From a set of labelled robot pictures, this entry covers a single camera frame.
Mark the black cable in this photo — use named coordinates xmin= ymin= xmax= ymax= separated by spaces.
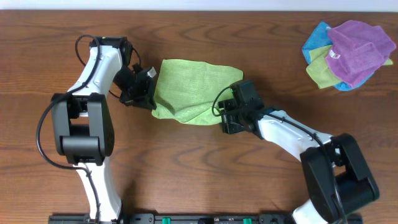
xmin=211 ymin=86 xmax=348 ymax=224
xmin=36 ymin=34 xmax=142 ymax=224

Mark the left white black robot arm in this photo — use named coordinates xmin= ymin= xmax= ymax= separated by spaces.
xmin=45 ymin=37 xmax=156 ymax=223

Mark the olive green microfiber cloth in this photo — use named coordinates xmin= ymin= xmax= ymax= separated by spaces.
xmin=306 ymin=43 xmax=396 ymax=89

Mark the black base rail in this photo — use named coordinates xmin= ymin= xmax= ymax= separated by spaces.
xmin=48 ymin=213 xmax=364 ymax=224

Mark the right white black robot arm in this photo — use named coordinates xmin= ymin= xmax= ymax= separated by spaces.
xmin=217 ymin=99 xmax=380 ymax=223

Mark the purple microfiber cloth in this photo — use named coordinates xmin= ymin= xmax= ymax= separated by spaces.
xmin=325 ymin=20 xmax=397 ymax=88

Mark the light green microfiber cloth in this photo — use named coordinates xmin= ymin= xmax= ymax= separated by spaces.
xmin=152 ymin=59 xmax=244 ymax=126

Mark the left black cable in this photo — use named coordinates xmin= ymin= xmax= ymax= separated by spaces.
xmin=36 ymin=34 xmax=142 ymax=224

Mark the blue microfiber cloth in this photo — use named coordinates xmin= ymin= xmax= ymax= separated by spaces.
xmin=302 ymin=22 xmax=372 ymax=91

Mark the right black cable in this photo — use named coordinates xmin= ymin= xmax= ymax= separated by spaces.
xmin=211 ymin=86 xmax=348 ymax=224

